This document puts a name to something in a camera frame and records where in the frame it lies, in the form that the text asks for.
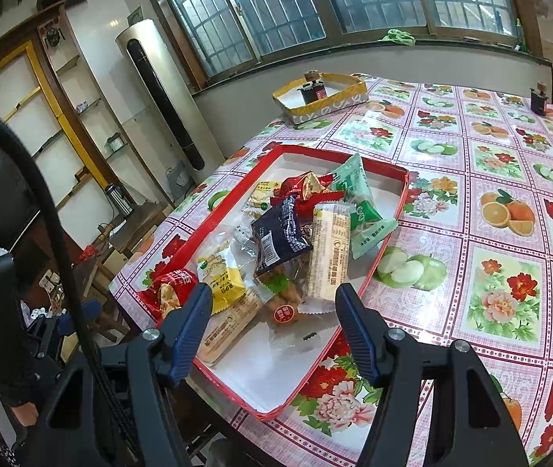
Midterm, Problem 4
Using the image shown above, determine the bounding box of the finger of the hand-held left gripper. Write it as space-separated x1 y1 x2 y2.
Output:
57 300 102 339

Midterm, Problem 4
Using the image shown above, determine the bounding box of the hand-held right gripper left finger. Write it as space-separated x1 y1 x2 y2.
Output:
38 282 214 467

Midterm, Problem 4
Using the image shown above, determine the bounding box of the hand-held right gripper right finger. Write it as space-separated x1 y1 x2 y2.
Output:
335 282 530 467

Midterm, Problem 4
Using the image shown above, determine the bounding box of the long cream snack packet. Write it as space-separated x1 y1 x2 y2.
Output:
196 284 265 365

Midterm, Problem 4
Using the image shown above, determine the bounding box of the red snack packet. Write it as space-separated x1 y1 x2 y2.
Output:
139 267 199 322

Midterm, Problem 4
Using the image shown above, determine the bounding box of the small yellow snack packet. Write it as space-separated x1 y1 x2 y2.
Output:
197 248 247 314

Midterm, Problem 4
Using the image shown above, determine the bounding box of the clear packet orange pastry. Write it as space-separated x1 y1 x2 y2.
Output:
257 258 313 346

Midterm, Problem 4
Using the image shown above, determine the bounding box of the red rimmed tray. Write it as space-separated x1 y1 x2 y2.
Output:
136 144 411 421

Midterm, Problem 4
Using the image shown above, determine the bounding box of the beige bar snack packet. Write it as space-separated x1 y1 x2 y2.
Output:
302 202 352 314

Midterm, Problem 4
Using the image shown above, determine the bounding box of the small clear white packet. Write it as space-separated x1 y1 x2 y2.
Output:
223 224 258 273

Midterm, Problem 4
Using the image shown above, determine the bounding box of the navy snack packet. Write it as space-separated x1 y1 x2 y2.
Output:
250 196 315 278

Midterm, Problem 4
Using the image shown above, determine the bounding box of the green snack packet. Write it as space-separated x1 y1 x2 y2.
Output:
328 153 399 260

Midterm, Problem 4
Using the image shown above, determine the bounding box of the red candy wrapper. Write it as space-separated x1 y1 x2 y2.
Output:
271 175 345 215

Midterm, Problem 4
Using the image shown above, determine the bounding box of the yellow chips packet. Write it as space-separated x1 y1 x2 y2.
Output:
247 181 277 212

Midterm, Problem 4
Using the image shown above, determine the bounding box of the person's left hand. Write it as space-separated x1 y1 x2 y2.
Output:
11 401 40 429

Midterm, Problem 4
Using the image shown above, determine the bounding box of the wooden chair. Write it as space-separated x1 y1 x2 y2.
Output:
82 248 134 341

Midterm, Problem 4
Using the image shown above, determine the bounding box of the fruit and flower print tablecloth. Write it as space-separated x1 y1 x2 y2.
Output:
111 73 553 467

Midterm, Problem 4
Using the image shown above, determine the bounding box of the wooden shelf cabinet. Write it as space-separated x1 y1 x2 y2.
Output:
0 0 170 263

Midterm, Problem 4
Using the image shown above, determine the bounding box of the yellow rimmed tray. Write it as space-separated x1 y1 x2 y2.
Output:
271 72 369 125

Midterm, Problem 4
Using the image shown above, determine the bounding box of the dark bottle with cork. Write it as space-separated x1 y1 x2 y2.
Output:
296 72 327 105

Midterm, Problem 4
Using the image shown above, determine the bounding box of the white tower air conditioner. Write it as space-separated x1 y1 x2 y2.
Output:
115 18 226 171

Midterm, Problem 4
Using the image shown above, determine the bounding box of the small dark device on table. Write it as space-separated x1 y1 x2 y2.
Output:
530 83 550 116

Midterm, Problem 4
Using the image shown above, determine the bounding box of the green cloth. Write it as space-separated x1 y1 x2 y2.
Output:
379 29 416 47

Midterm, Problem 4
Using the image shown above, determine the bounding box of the barred window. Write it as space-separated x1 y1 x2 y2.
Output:
133 0 525 91

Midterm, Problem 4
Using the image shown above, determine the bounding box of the black cable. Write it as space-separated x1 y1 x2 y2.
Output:
0 101 141 458

